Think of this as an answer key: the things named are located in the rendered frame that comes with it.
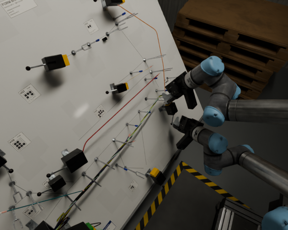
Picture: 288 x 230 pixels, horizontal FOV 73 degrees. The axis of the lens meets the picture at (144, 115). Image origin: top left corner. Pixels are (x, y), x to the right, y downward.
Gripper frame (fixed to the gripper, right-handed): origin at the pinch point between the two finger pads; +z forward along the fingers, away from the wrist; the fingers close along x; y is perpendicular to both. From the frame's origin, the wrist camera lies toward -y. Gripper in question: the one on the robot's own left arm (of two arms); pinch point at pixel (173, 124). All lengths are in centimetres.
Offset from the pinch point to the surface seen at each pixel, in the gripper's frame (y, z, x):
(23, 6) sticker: 26, -9, 78
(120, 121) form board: -4.2, -4.7, 32.6
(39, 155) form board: -21, -17, 62
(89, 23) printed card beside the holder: 31, -2, 57
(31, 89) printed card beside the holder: 1, -13, 70
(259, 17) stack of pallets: 123, 72, -108
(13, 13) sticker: 23, -10, 80
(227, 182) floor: -48, 36, -111
